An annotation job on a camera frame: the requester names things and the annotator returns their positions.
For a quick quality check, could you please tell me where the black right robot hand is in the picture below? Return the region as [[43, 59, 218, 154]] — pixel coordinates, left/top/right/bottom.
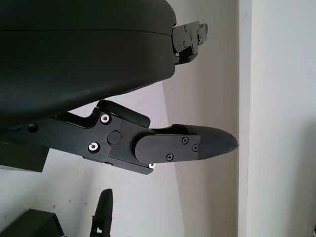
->
[[90, 189, 115, 237]]

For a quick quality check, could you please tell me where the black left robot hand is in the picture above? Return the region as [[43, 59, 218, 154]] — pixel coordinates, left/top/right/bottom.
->
[[0, 0, 239, 176]]

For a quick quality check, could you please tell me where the black camera box base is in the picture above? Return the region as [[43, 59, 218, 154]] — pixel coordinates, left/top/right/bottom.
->
[[0, 208, 67, 237]]

